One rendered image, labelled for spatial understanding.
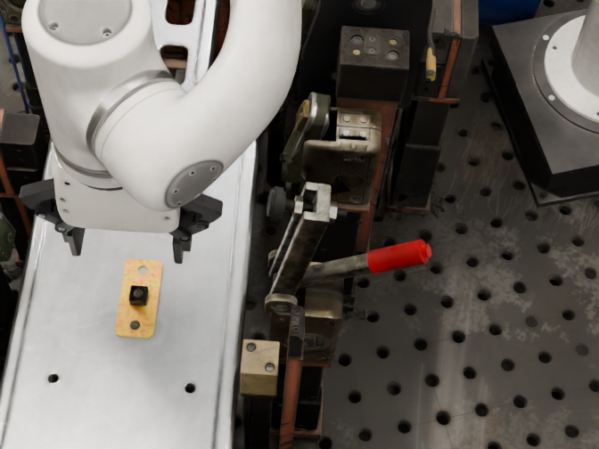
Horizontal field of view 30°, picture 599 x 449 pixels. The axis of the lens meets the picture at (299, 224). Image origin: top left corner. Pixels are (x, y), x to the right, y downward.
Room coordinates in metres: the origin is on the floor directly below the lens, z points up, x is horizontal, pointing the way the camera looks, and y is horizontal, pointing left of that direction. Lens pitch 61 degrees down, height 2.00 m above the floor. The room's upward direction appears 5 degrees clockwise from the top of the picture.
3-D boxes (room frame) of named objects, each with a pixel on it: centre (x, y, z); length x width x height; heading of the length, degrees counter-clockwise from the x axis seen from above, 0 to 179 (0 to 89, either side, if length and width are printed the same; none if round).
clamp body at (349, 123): (0.64, -0.04, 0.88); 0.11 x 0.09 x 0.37; 91
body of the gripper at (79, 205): (0.46, 0.15, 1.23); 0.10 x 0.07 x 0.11; 91
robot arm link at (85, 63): (0.46, 0.15, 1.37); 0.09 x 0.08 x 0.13; 44
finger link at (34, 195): (0.46, 0.20, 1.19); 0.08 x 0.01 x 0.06; 91
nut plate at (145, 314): (0.46, 0.15, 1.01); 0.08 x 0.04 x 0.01; 1
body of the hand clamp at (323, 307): (0.47, -0.01, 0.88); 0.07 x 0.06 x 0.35; 91
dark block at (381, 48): (0.71, -0.06, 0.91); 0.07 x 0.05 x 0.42; 91
